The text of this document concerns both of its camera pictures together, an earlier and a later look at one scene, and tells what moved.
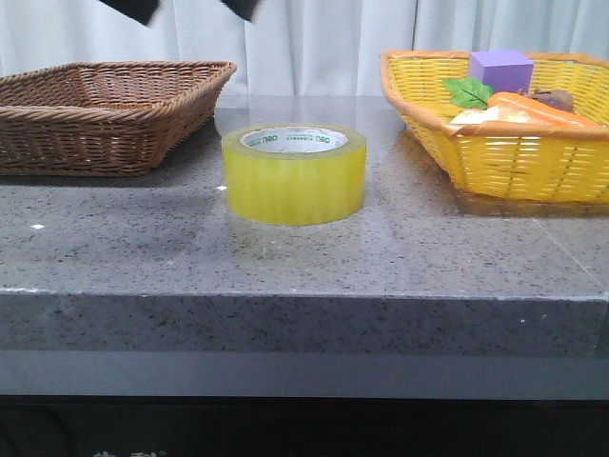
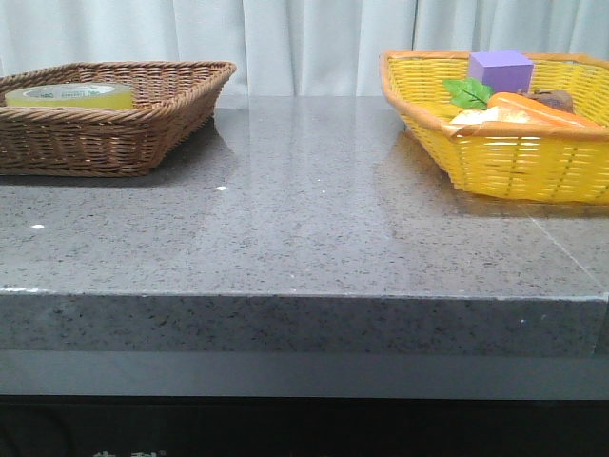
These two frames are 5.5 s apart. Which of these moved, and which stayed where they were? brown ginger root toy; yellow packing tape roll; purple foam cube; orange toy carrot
Moved: yellow packing tape roll
Stayed: brown ginger root toy; orange toy carrot; purple foam cube
